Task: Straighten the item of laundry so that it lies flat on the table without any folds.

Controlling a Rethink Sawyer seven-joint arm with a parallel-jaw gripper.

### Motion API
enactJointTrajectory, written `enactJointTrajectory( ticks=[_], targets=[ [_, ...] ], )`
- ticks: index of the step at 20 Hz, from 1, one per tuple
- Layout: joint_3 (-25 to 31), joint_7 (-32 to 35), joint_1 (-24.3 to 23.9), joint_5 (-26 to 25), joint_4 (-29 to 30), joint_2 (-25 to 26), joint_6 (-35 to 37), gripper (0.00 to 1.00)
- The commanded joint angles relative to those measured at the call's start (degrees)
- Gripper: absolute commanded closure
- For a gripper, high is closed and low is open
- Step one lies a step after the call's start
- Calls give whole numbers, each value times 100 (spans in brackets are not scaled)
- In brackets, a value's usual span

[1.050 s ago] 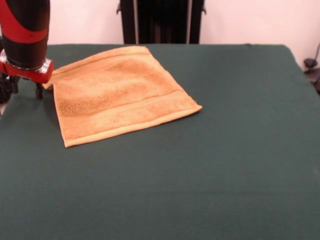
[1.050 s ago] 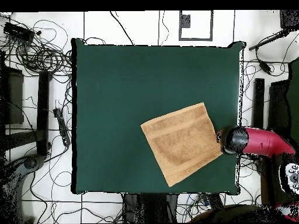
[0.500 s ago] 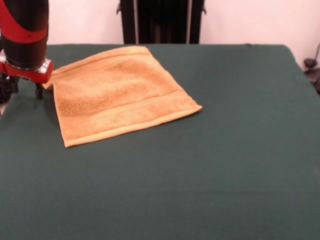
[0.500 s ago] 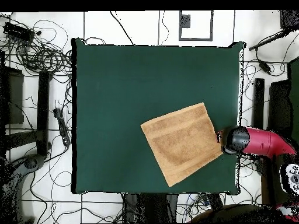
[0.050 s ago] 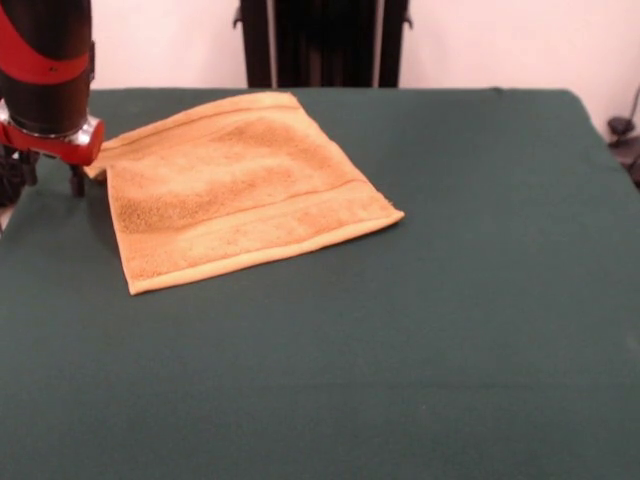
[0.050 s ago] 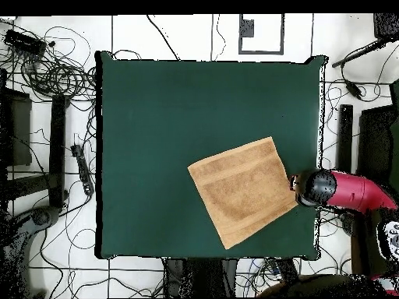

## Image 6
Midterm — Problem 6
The yellow terry towel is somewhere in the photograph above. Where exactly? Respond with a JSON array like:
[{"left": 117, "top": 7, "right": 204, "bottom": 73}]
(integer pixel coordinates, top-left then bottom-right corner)
[{"left": 187, "top": 135, "right": 299, "bottom": 251}]

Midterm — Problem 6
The black flat box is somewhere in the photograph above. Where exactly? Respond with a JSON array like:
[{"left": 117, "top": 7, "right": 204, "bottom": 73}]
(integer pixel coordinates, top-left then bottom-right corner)
[
  {"left": 0, "top": 87, "right": 33, "bottom": 167},
  {"left": 355, "top": 104, "right": 397, "bottom": 188}
]

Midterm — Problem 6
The black stand bar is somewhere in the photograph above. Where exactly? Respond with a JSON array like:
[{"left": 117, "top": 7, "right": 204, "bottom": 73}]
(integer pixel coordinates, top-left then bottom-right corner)
[
  {"left": 337, "top": 104, "right": 354, "bottom": 175},
  {"left": 48, "top": 94, "right": 70, "bottom": 209}
]

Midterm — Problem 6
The black power strip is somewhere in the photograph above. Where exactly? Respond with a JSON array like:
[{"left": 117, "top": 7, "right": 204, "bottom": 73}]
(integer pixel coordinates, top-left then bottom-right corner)
[
  {"left": 70, "top": 143, "right": 95, "bottom": 196},
  {"left": 275, "top": 257, "right": 300, "bottom": 281}
]

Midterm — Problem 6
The dark green hanging cloth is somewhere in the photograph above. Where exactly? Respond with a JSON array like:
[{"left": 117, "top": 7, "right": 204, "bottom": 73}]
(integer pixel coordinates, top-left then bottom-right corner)
[{"left": 387, "top": 77, "right": 399, "bottom": 194}]

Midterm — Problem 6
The black power adapter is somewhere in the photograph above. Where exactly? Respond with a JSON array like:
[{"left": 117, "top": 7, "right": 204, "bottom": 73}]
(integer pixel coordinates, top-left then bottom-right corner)
[{"left": 344, "top": 79, "right": 363, "bottom": 100}]

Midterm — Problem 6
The black boom pole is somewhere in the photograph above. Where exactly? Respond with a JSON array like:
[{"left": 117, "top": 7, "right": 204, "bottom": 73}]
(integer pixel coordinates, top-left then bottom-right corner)
[{"left": 330, "top": 38, "right": 389, "bottom": 69}]

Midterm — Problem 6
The dark grey square plate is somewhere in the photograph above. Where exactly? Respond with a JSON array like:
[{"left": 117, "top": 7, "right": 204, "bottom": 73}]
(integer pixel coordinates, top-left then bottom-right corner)
[{"left": 238, "top": 19, "right": 256, "bottom": 38}]

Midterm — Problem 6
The dark green table cloth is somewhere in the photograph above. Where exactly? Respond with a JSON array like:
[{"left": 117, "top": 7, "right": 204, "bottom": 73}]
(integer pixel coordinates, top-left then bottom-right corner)
[{"left": 94, "top": 50, "right": 328, "bottom": 261}]

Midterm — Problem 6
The black speckled box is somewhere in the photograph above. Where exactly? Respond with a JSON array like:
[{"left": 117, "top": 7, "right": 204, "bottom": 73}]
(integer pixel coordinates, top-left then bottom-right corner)
[{"left": 373, "top": 12, "right": 399, "bottom": 40}]

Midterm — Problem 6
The black tripod base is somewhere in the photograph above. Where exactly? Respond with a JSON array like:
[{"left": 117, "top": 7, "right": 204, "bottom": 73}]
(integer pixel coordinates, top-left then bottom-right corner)
[{"left": 0, "top": 205, "right": 61, "bottom": 298}]

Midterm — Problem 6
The black network box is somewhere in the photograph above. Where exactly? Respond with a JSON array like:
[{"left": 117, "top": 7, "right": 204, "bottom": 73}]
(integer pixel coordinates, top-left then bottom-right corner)
[{"left": 4, "top": 28, "right": 48, "bottom": 58}]

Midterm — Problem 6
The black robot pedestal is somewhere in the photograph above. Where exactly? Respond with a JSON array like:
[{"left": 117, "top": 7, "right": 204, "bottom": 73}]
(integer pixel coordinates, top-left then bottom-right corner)
[{"left": 163, "top": 257, "right": 239, "bottom": 298}]

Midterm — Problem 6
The grey floor tape frame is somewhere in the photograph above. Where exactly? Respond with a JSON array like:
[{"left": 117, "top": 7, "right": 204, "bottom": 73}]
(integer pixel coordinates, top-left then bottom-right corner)
[{"left": 238, "top": 12, "right": 285, "bottom": 56}]

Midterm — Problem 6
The black floor cable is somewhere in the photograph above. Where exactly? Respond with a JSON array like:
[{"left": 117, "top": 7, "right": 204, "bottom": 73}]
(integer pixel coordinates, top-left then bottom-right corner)
[{"left": 146, "top": 14, "right": 181, "bottom": 61}]

